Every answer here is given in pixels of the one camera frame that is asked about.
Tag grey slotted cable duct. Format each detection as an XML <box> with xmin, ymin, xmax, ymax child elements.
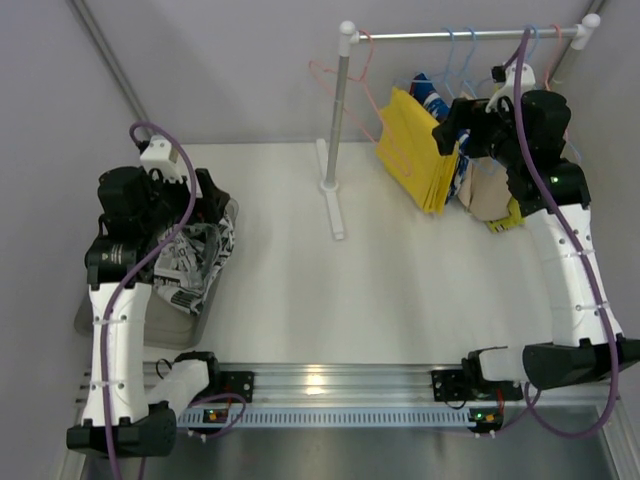
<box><xmin>177</xmin><ymin>405</ymin><xmax>506</xmax><ymax>432</ymax></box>

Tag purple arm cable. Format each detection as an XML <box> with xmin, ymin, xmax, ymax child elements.
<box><xmin>494</xmin><ymin>27</ymin><xmax>621</xmax><ymax>440</ymax></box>
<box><xmin>102</xmin><ymin>121</ymin><xmax>249</xmax><ymax>480</ymax></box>

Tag pink wire hanger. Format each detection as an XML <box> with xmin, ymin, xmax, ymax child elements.
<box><xmin>542</xmin><ymin>23</ymin><xmax>563</xmax><ymax>91</ymax></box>
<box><xmin>308</xmin><ymin>28</ymin><xmax>416</xmax><ymax>177</ymax></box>

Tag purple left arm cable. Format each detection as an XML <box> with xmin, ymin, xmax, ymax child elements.
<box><xmin>102</xmin><ymin>121</ymin><xmax>249</xmax><ymax>480</ymax></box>

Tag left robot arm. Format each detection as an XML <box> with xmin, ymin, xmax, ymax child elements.
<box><xmin>66</xmin><ymin>166</ymin><xmax>233</xmax><ymax>459</ymax></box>

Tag white clothes rack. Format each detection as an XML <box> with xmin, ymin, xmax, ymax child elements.
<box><xmin>316</xmin><ymin>12</ymin><xmax>601</xmax><ymax>241</ymax></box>

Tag yellow green garment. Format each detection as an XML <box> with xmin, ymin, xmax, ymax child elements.
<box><xmin>486</xmin><ymin>198</ymin><xmax>525</xmax><ymax>233</ymax></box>

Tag blue patterned garment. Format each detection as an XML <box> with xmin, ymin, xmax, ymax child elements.
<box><xmin>409</xmin><ymin>73</ymin><xmax>470</xmax><ymax>208</ymax></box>

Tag aluminium mounting rail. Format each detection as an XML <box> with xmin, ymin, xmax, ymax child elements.
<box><xmin>74</xmin><ymin>363</ymin><xmax>621</xmax><ymax>404</ymax></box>

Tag beige garment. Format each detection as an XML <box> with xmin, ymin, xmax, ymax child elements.
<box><xmin>457</xmin><ymin>157</ymin><xmax>512</xmax><ymax>222</ymax></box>

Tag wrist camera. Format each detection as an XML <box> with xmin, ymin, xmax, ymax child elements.
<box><xmin>485</xmin><ymin>63</ymin><xmax>536</xmax><ymax>112</ymax></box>
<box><xmin>140</xmin><ymin>135</ymin><xmax>183</xmax><ymax>183</ymax></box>

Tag aluminium frame post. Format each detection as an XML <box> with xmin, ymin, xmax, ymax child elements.
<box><xmin>66</xmin><ymin>0</ymin><xmax>149</xmax><ymax>121</ymax></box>

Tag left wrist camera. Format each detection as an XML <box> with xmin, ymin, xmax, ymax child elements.
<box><xmin>140</xmin><ymin>135</ymin><xmax>183</xmax><ymax>183</ymax></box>

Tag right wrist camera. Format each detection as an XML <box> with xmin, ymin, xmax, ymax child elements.
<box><xmin>485</xmin><ymin>63</ymin><xmax>536</xmax><ymax>112</ymax></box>

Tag newspaper print trousers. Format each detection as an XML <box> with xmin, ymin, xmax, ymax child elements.
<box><xmin>153</xmin><ymin>200</ymin><xmax>237</xmax><ymax>316</ymax></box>

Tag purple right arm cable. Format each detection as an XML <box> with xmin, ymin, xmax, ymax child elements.
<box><xmin>494</xmin><ymin>27</ymin><xmax>621</xmax><ymax>440</ymax></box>

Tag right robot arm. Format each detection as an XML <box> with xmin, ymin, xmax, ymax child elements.
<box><xmin>432</xmin><ymin>90</ymin><xmax>639</xmax><ymax>390</ymax></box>

